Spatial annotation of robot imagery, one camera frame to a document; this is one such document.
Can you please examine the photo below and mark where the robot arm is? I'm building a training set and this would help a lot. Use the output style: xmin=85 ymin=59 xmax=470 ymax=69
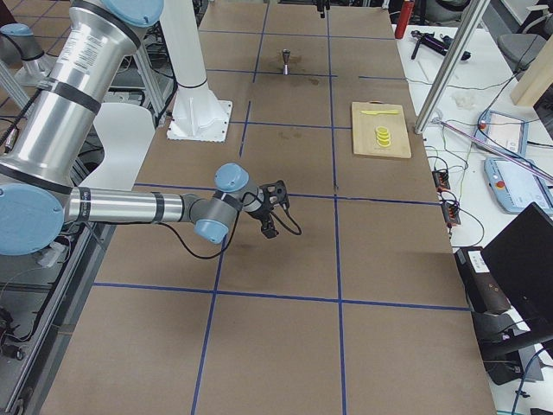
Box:
xmin=1 ymin=1 xmax=286 ymax=256

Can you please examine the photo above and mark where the steel jigger measuring cup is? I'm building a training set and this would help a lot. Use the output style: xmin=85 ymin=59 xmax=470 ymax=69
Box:
xmin=282 ymin=48 xmax=290 ymax=75

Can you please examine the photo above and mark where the grey office chair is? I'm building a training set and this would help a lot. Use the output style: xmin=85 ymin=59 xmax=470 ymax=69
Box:
xmin=497 ymin=5 xmax=552 ymax=73

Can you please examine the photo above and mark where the aluminium frame post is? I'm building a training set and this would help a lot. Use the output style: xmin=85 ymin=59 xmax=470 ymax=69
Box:
xmin=414 ymin=0 xmax=490 ymax=134

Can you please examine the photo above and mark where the bamboo cutting board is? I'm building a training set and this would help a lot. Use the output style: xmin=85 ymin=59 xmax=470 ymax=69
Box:
xmin=351 ymin=102 xmax=411 ymax=159

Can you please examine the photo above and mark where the blue teach pendant near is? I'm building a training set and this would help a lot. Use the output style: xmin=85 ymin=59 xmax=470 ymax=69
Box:
xmin=484 ymin=157 xmax=552 ymax=215

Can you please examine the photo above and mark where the black monitor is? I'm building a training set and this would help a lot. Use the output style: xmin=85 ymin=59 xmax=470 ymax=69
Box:
xmin=482 ymin=202 xmax=552 ymax=322

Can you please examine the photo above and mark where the red bottle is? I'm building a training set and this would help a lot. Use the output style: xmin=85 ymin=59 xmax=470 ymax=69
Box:
xmin=394 ymin=0 xmax=415 ymax=39

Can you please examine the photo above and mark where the black handheld tool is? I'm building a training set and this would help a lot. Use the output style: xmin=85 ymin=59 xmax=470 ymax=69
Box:
xmin=410 ymin=30 xmax=454 ymax=60

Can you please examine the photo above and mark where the blue teach pendant far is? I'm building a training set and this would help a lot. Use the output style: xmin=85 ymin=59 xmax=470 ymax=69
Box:
xmin=474 ymin=110 xmax=529 ymax=156

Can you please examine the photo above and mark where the wooden plank upright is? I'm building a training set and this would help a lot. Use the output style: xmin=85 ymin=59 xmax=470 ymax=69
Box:
xmin=511 ymin=36 xmax=553 ymax=106

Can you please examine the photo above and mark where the blue teach pendant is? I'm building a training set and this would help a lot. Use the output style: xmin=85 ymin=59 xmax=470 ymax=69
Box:
xmin=474 ymin=110 xmax=529 ymax=156
xmin=484 ymin=157 xmax=552 ymax=215

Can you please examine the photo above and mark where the yellow plastic knife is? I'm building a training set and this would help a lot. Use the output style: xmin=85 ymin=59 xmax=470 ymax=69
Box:
xmin=360 ymin=109 xmax=400 ymax=116

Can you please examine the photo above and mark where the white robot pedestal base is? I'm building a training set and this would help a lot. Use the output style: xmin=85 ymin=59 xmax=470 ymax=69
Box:
xmin=160 ymin=0 xmax=232 ymax=143

